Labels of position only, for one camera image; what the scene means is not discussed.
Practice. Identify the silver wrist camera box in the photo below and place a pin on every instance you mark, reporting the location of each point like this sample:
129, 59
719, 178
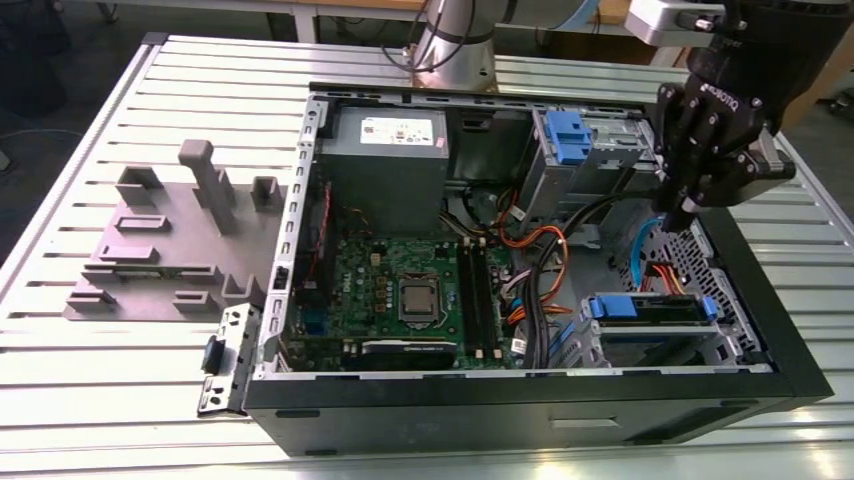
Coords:
656, 22

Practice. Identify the green RAM stick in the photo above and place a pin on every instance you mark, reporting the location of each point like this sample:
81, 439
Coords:
160, 273

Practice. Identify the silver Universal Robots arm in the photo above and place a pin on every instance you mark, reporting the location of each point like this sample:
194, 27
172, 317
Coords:
460, 55

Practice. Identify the CPU socket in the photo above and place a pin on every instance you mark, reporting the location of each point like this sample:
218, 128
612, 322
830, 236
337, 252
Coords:
416, 276

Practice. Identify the wooden top desk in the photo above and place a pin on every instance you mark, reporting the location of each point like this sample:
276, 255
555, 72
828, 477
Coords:
373, 7

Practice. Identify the office chair base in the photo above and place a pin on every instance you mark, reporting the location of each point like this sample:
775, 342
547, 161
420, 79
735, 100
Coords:
840, 102

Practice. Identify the metal hinged slot bracket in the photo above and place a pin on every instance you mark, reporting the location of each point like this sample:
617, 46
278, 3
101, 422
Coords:
233, 320

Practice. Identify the black graphics card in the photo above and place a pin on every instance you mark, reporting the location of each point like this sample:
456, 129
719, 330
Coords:
407, 350

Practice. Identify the black blue latch knob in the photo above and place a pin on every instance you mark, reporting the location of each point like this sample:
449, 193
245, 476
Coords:
213, 355

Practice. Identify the grey parts rack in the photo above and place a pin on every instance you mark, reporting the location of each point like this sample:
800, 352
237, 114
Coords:
193, 240

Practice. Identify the green motherboard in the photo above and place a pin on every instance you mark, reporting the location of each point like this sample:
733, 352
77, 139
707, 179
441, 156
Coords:
427, 255

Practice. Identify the silver CPU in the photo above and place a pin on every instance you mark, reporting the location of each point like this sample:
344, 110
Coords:
419, 300

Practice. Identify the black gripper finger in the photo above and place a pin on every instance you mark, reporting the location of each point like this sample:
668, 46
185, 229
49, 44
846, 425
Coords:
740, 180
687, 135

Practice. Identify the black open PC case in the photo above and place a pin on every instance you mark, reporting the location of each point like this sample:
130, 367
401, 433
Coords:
467, 415

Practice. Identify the blue drive latch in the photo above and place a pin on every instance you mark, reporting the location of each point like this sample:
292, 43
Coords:
567, 137

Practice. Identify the metal optical drive cage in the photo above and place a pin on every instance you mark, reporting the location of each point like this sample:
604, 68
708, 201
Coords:
600, 170

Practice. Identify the black RAM slot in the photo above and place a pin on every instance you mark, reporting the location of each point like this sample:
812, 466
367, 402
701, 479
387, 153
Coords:
469, 295
488, 295

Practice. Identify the grey power supply unit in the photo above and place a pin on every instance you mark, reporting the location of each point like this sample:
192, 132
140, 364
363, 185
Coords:
380, 190

